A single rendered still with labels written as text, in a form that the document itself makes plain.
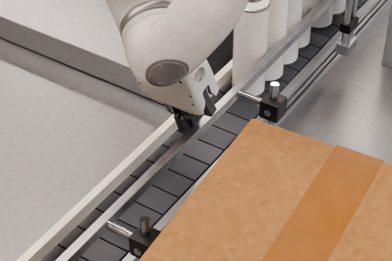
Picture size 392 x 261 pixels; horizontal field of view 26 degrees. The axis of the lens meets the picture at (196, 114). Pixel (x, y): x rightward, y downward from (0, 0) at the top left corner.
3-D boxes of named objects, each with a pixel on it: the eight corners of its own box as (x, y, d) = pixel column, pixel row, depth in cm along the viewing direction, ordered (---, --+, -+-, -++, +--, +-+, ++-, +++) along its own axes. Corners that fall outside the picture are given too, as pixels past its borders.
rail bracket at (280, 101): (239, 153, 128) (243, 64, 118) (282, 171, 125) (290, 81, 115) (228, 165, 126) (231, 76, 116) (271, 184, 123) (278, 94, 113)
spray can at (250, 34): (242, 76, 135) (247, -39, 122) (270, 86, 133) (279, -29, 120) (224, 92, 132) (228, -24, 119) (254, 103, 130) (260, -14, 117)
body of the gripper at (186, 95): (212, 34, 103) (226, 87, 112) (143, 9, 107) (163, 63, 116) (179, 80, 100) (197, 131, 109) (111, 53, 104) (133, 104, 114)
